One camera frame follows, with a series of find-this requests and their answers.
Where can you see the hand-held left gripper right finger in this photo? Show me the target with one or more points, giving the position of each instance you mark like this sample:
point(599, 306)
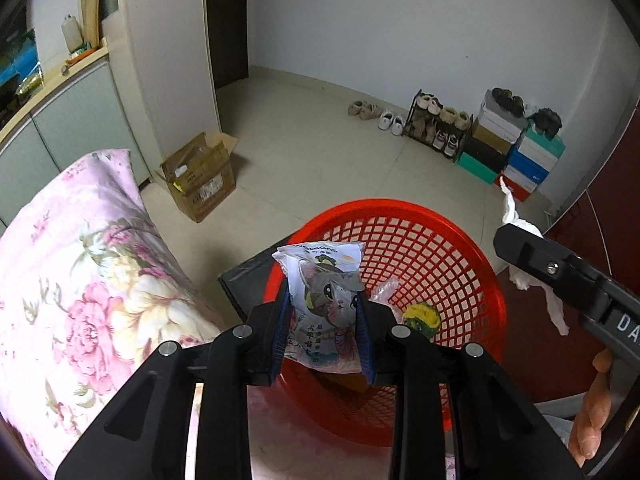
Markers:
point(364, 355)

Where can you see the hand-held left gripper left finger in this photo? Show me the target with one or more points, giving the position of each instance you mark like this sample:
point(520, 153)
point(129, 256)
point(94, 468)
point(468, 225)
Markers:
point(278, 345)

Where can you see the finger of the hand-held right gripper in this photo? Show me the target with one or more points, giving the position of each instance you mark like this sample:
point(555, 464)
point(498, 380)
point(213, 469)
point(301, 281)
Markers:
point(540, 260)

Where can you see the white tissue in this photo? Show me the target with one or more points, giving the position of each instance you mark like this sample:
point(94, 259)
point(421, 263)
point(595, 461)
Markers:
point(512, 210)

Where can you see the cartoon print snack packet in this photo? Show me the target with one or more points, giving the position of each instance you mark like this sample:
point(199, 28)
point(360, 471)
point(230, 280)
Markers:
point(325, 310)

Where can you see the green and yellow sponge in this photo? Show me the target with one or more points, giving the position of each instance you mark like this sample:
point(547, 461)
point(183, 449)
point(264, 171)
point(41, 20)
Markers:
point(422, 317)

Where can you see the red plastic basket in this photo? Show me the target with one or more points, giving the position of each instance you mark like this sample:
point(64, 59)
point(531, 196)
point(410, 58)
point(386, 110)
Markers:
point(425, 240)

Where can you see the person's right hand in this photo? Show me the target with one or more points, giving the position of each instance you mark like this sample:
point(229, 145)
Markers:
point(592, 410)

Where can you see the dark red mat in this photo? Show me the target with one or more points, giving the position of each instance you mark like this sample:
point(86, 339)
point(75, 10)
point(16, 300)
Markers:
point(575, 360)

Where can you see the black stool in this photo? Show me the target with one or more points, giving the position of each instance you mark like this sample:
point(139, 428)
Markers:
point(245, 285)

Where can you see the stack of shoe boxes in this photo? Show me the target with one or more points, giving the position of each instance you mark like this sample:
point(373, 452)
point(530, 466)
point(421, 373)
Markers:
point(500, 145)

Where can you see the pair of dark shoes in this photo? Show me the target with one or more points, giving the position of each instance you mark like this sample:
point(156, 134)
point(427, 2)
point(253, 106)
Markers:
point(507, 100)
point(546, 122)

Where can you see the black shoe rack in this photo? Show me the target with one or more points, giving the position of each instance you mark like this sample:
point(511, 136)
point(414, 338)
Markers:
point(464, 142)

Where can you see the row of assorted shoes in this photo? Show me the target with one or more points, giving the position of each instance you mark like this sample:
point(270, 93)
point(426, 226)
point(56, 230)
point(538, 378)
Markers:
point(440, 125)

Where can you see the open cardboard box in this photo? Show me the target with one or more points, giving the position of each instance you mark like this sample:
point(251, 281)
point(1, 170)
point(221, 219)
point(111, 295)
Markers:
point(205, 180)

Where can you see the white shoe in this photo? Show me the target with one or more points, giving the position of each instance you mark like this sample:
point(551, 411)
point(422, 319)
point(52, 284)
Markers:
point(385, 121)
point(397, 125)

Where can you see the pink floral blanket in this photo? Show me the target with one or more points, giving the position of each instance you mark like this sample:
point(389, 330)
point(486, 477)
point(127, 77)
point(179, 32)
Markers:
point(100, 260)

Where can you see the beige slipper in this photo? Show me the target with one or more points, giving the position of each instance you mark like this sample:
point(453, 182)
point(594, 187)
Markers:
point(371, 111)
point(356, 109)

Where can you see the grey kitchen base cabinets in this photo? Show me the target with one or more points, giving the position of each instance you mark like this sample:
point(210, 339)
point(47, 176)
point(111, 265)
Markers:
point(75, 115)

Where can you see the dark door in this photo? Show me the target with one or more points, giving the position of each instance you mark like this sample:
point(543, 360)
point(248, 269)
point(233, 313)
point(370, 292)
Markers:
point(225, 20)

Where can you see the beige kitchen counter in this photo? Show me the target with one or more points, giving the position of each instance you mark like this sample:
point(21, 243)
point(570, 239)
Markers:
point(45, 92)

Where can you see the orange kitchen tool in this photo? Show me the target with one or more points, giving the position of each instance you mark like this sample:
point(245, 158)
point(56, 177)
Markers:
point(80, 57)

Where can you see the white plastic bottle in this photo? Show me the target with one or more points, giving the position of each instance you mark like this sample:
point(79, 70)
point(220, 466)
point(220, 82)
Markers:
point(71, 35)

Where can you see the wooden cutting board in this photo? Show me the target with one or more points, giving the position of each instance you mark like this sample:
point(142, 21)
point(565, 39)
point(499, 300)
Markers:
point(92, 5)

